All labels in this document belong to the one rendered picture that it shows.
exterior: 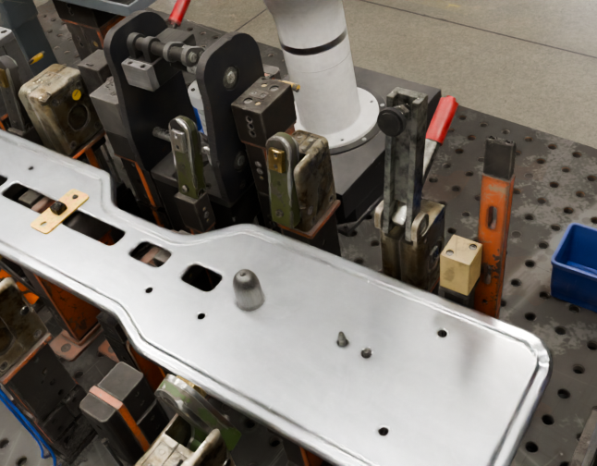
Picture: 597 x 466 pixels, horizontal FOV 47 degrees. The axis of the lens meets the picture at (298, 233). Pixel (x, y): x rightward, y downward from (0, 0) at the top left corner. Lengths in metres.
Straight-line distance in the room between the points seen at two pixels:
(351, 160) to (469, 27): 2.03
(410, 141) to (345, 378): 0.25
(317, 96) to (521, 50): 1.90
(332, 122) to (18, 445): 0.76
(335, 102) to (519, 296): 0.47
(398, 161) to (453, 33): 2.46
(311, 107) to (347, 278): 0.53
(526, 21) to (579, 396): 2.37
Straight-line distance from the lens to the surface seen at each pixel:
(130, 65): 0.95
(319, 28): 1.18
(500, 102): 2.76
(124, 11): 1.10
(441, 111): 0.79
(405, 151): 0.72
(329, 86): 1.24
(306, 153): 0.86
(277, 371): 0.74
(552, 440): 1.04
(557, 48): 3.08
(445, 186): 1.35
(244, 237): 0.87
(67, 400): 1.05
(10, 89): 1.20
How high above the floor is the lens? 1.61
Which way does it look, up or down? 45 degrees down
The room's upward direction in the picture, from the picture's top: 12 degrees counter-clockwise
